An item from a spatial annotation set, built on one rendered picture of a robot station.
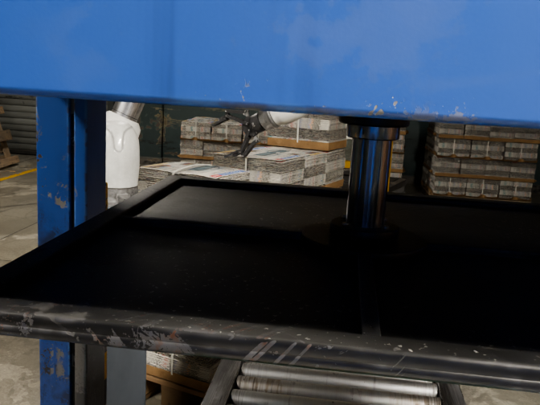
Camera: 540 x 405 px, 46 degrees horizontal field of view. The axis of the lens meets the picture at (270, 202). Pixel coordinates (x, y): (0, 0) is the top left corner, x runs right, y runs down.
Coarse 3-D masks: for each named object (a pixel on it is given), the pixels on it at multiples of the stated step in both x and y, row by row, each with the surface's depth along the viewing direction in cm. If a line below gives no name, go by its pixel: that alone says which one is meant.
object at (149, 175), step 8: (144, 168) 261; (152, 168) 260; (160, 168) 261; (168, 168) 263; (176, 168) 265; (144, 176) 261; (152, 176) 260; (160, 176) 258; (144, 184) 262; (152, 184) 261
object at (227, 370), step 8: (224, 360) 151; (232, 360) 152; (224, 368) 147; (232, 368) 147; (216, 376) 143; (224, 376) 143; (232, 376) 144; (216, 384) 139; (224, 384) 140; (232, 384) 140; (208, 392) 136; (216, 392) 136; (224, 392) 136; (208, 400) 132; (216, 400) 133; (224, 400) 133
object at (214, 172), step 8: (208, 168) 270; (216, 168) 271; (224, 168) 272; (232, 168) 274; (192, 176) 251; (200, 176) 250; (208, 176) 249; (216, 176) 250; (224, 176) 253; (232, 176) 259; (240, 176) 265; (248, 176) 272
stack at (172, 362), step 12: (156, 360) 279; (168, 360) 276; (180, 360) 273; (192, 360) 269; (204, 360) 266; (216, 360) 272; (180, 372) 274; (192, 372) 271; (204, 372) 268; (156, 384) 295; (168, 384) 277; (180, 384) 276; (168, 396) 278; (180, 396) 275; (192, 396) 283; (204, 396) 269
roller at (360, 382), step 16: (240, 368) 149; (256, 368) 149; (272, 368) 149; (288, 368) 149; (336, 384) 146; (352, 384) 145; (368, 384) 145; (384, 384) 145; (400, 384) 145; (416, 384) 145; (432, 384) 145
